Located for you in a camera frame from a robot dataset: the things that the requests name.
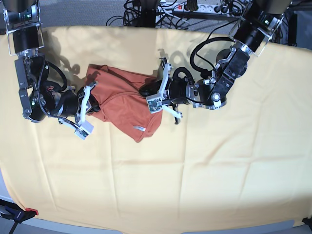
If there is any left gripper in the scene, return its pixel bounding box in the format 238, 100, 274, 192
139, 73, 202, 107

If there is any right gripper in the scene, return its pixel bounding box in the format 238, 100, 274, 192
57, 90, 100, 117

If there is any terracotta orange T-shirt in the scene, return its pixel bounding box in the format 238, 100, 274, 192
86, 64, 162, 143

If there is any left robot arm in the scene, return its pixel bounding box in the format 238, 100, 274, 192
139, 0, 291, 119

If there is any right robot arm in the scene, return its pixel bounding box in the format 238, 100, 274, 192
2, 0, 92, 129

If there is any white power strip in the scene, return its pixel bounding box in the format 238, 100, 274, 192
158, 0, 241, 18

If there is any yellow table cloth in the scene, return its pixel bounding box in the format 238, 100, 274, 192
0, 36, 312, 234

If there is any blue black bar clamp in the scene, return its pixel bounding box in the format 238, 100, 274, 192
0, 199, 39, 234

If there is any black box at right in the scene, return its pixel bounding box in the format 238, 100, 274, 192
288, 13, 297, 46

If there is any black clamp at right corner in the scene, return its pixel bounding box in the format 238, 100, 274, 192
302, 217, 312, 231

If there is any tangle of black cables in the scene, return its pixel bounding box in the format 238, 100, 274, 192
106, 0, 195, 31

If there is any black central stand post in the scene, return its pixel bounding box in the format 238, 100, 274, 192
139, 0, 158, 28

